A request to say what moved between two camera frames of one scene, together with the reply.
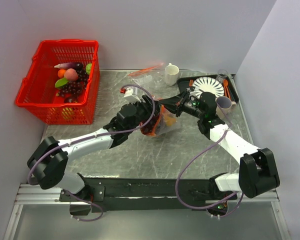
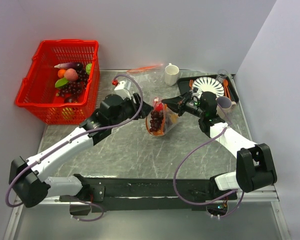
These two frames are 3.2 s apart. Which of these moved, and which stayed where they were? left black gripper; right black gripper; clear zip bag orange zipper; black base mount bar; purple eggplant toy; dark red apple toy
Moved: left black gripper; clear zip bag orange zipper
Stayed: black base mount bar; purple eggplant toy; right black gripper; dark red apple toy
